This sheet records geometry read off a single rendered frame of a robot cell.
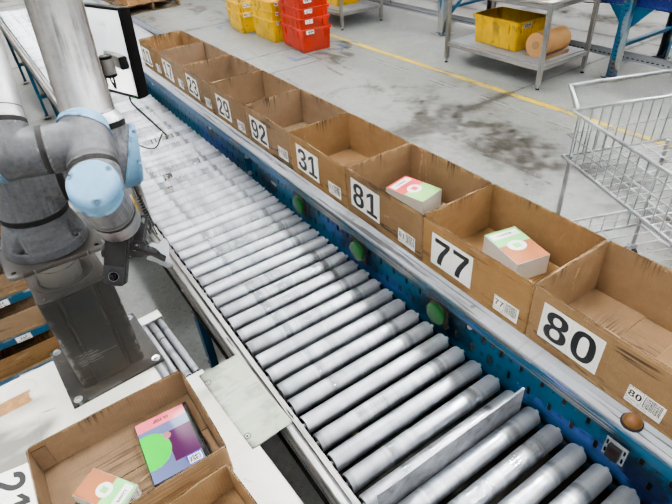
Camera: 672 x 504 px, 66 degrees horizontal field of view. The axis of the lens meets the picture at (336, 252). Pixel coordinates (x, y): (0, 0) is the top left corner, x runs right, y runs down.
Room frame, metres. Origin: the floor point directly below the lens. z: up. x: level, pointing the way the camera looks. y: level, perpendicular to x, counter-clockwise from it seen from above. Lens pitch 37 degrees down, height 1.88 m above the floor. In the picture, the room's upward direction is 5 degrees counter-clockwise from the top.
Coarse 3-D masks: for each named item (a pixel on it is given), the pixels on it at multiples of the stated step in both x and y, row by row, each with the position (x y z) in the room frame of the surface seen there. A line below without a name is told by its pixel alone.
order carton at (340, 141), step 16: (304, 128) 1.96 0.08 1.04; (320, 128) 1.99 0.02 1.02; (336, 128) 2.03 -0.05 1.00; (352, 128) 2.04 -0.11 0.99; (368, 128) 1.95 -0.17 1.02; (304, 144) 1.81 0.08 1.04; (320, 144) 1.99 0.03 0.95; (336, 144) 2.03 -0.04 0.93; (352, 144) 2.05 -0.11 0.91; (368, 144) 1.95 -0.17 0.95; (384, 144) 1.86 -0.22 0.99; (400, 144) 1.78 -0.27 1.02; (320, 160) 1.72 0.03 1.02; (336, 160) 1.96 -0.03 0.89; (352, 160) 1.94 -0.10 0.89; (304, 176) 1.84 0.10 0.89; (320, 176) 1.73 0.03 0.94; (336, 176) 1.64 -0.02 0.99
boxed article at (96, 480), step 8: (96, 472) 0.68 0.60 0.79; (104, 472) 0.68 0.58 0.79; (88, 480) 0.67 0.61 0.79; (96, 480) 0.66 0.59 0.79; (104, 480) 0.66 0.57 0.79; (112, 480) 0.66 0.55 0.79; (120, 480) 0.66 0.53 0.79; (80, 488) 0.65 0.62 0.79; (88, 488) 0.65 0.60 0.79; (96, 488) 0.64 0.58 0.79; (104, 488) 0.64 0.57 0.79; (112, 488) 0.64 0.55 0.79; (120, 488) 0.64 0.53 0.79; (128, 488) 0.64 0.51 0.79; (136, 488) 0.64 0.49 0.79; (80, 496) 0.63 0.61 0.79; (88, 496) 0.63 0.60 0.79; (96, 496) 0.63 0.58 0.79; (104, 496) 0.62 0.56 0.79; (112, 496) 0.62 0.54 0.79; (120, 496) 0.62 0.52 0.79; (128, 496) 0.62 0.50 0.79; (136, 496) 0.63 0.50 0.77
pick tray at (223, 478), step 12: (228, 468) 0.63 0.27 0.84; (204, 480) 0.61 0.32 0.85; (216, 480) 0.62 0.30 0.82; (228, 480) 0.64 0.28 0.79; (240, 480) 0.60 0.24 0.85; (192, 492) 0.59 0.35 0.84; (204, 492) 0.60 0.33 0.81; (216, 492) 0.62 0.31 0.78; (228, 492) 0.63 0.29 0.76; (240, 492) 0.61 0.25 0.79
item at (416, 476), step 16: (512, 400) 0.78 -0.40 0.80; (496, 416) 0.75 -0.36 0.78; (464, 432) 0.70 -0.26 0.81; (480, 432) 0.73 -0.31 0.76; (448, 448) 0.67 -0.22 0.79; (464, 448) 0.70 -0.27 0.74; (432, 464) 0.64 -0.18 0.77; (400, 480) 0.60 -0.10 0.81; (416, 480) 0.62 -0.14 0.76; (384, 496) 0.57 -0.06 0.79; (400, 496) 0.60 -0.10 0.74
